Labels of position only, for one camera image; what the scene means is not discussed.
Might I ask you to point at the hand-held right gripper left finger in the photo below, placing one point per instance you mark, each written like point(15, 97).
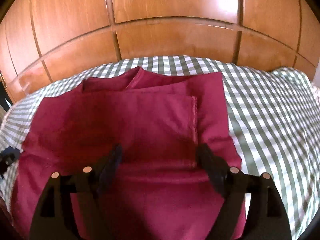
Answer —
point(110, 172)

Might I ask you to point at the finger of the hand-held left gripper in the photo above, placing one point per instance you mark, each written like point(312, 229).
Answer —
point(8, 157)

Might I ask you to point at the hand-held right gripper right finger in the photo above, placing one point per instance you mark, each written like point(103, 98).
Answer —
point(212, 172)

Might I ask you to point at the dark red sweater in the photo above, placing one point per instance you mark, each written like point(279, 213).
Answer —
point(140, 120)

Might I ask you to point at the green white checked bed cover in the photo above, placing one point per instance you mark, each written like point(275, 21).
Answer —
point(270, 120)

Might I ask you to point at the wooden wardrobe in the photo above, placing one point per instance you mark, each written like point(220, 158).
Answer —
point(160, 17)

